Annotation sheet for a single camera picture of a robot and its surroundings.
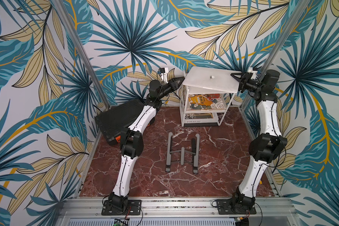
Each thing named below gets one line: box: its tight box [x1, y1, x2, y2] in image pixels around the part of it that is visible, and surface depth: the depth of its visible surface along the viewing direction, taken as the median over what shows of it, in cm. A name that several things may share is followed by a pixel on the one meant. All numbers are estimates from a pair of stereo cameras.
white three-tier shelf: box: [179, 84, 239, 128], surface depth 95 cm
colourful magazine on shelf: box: [186, 93, 227, 110], surface depth 97 cm
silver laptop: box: [182, 66, 243, 94], surface depth 81 cm
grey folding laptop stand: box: [165, 131, 201, 174], surface depth 89 cm
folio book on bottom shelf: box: [183, 112, 219, 128], surface depth 109 cm
